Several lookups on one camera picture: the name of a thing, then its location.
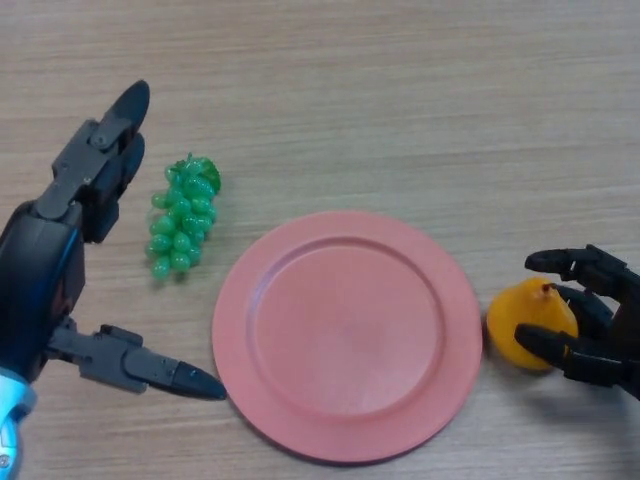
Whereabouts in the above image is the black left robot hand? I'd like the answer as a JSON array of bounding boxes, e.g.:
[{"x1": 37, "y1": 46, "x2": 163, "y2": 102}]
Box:
[{"x1": 0, "y1": 79, "x2": 227, "y2": 401}]

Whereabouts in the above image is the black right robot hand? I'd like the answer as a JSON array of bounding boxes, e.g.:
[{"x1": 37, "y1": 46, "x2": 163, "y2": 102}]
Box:
[{"x1": 514, "y1": 243, "x2": 640, "y2": 401}]

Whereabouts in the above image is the yellow pear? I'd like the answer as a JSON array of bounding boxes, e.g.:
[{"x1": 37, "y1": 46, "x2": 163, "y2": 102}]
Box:
[{"x1": 486, "y1": 277, "x2": 580, "y2": 372}]

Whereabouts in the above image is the pink round plate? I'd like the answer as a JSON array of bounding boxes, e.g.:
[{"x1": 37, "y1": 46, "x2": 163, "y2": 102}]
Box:
[{"x1": 212, "y1": 209, "x2": 484, "y2": 459}]

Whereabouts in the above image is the green grape bunch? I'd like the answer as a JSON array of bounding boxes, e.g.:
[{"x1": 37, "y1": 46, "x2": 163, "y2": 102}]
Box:
[{"x1": 144, "y1": 152, "x2": 222, "y2": 282}]

